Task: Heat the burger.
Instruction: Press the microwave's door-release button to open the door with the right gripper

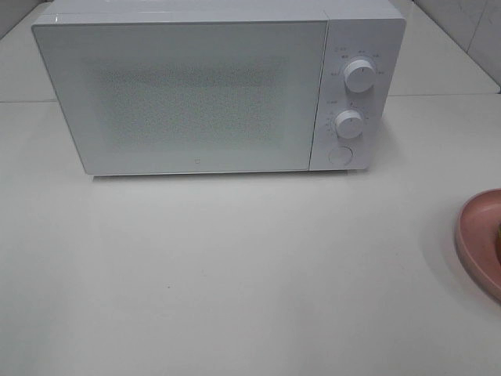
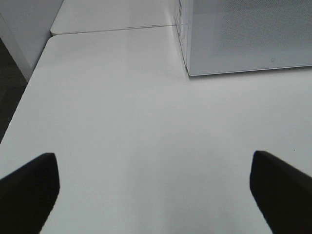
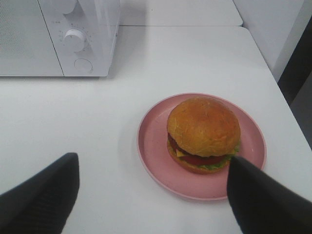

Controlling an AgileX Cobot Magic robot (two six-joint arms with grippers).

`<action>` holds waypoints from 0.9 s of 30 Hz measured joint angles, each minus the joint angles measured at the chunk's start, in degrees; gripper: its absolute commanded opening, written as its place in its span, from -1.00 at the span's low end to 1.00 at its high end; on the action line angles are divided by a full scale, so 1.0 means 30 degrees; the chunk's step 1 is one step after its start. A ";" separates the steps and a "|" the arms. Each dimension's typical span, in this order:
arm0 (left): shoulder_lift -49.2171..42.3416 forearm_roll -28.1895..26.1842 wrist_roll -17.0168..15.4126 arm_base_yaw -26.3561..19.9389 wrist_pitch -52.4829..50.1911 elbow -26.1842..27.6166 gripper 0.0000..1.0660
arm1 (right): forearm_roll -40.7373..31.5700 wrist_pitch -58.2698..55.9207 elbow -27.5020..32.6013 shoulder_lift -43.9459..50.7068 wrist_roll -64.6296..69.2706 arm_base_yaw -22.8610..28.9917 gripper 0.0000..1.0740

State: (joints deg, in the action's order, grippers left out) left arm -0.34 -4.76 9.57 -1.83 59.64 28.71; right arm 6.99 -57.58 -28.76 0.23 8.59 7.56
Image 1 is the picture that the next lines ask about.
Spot round door release button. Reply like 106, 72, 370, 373
328, 146, 353, 166

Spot lower white timer knob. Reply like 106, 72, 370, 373
334, 110, 365, 139

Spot burger with sesame-free bun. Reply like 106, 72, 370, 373
496, 224, 501, 262

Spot white microwave door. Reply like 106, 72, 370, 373
33, 21, 327, 175

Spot white microwave oven body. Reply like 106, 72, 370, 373
31, 1, 406, 172

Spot upper white power knob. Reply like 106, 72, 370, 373
343, 57, 376, 93

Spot pink round plate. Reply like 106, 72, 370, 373
455, 189, 500, 301

